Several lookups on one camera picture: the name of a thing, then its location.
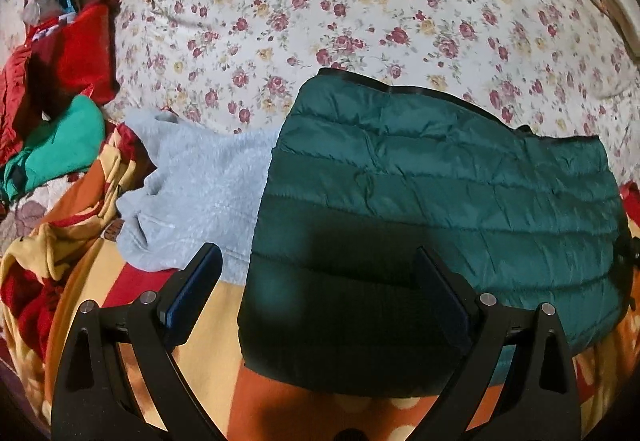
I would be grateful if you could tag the red cloth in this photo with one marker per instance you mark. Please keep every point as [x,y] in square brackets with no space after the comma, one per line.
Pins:
[70,51]

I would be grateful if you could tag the bright green cloth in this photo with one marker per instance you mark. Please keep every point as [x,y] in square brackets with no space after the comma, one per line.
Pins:
[55,146]

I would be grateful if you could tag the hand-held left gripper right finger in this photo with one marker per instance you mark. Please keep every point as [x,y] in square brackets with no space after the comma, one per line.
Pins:
[450,303]

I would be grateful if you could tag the orange yellow printed blanket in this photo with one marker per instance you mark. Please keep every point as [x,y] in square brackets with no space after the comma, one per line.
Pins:
[225,351]

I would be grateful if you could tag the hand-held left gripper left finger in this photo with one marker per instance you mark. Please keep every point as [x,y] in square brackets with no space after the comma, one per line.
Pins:
[192,293]

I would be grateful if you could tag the floral bedsheet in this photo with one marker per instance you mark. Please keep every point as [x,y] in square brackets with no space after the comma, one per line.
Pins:
[360,11]

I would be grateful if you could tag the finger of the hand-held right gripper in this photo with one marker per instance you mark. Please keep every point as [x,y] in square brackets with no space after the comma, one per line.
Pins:
[631,256]

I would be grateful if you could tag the dark green puffer jacket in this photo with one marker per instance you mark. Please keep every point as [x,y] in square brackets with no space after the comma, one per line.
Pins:
[425,191]

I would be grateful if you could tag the grey fleece sweater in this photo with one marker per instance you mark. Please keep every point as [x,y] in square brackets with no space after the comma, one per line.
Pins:
[200,191]

